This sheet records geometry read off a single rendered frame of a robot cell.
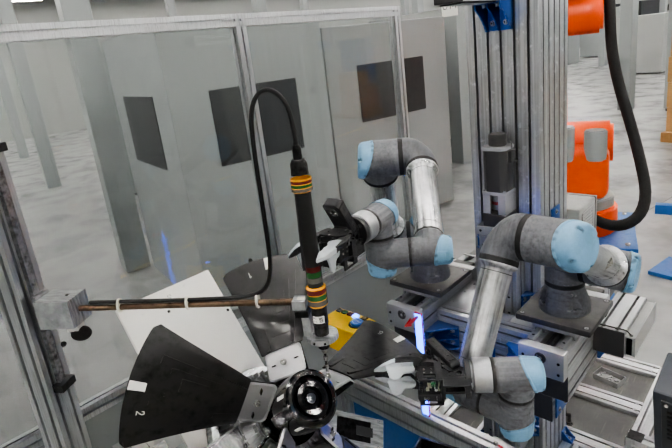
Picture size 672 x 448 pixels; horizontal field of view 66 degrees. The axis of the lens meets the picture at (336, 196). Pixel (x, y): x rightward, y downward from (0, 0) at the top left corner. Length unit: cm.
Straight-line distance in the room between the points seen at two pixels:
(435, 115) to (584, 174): 175
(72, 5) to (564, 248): 475
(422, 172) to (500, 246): 34
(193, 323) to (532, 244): 85
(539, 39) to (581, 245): 75
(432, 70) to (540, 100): 405
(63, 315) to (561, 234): 114
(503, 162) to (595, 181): 322
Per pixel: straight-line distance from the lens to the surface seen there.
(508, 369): 122
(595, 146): 486
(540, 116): 179
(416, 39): 563
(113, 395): 178
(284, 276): 126
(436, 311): 198
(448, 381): 120
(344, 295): 229
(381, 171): 159
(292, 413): 111
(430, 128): 579
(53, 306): 137
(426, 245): 131
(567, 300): 174
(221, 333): 142
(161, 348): 108
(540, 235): 126
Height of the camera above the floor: 190
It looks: 16 degrees down
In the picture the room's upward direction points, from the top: 7 degrees counter-clockwise
